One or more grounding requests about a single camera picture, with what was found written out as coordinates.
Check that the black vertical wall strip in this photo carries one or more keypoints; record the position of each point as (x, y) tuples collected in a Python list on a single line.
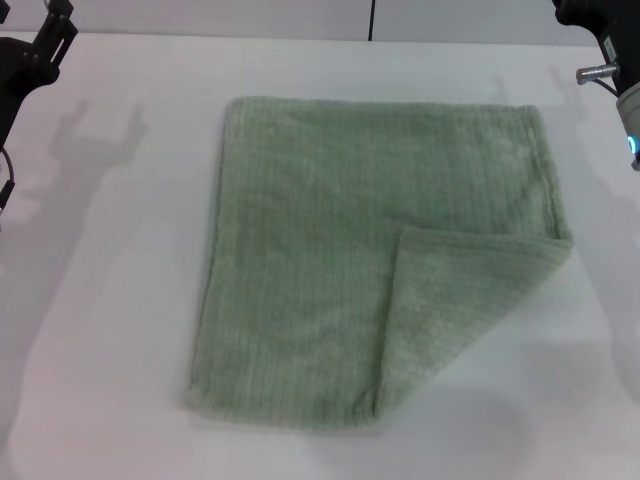
[(371, 20)]

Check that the green terry towel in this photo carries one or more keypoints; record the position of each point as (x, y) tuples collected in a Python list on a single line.
[(310, 225)]

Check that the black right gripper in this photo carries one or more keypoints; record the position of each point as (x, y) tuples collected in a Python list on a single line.
[(585, 15)]

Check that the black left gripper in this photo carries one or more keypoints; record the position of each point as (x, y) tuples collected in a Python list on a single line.
[(22, 70)]

